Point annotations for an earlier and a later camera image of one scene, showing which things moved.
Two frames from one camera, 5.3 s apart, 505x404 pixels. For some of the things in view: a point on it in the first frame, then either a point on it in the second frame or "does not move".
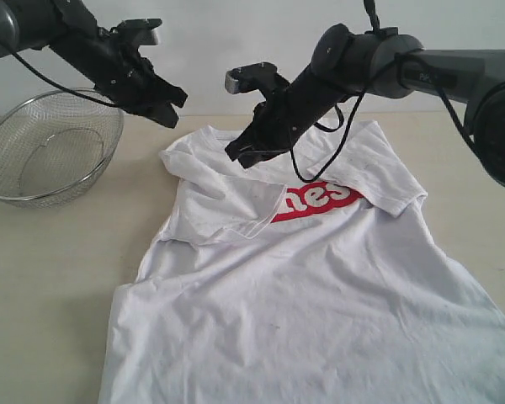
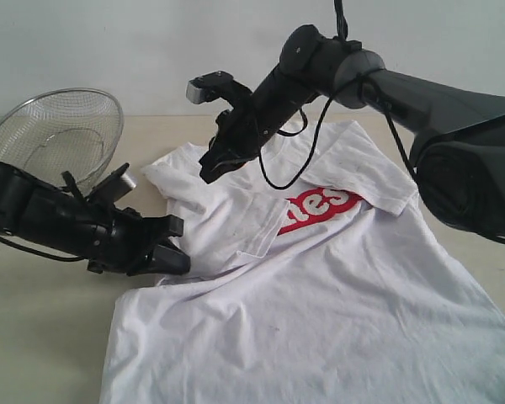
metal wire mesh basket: [49, 147] does not move
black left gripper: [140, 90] to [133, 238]
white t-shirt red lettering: [304, 279] does not move
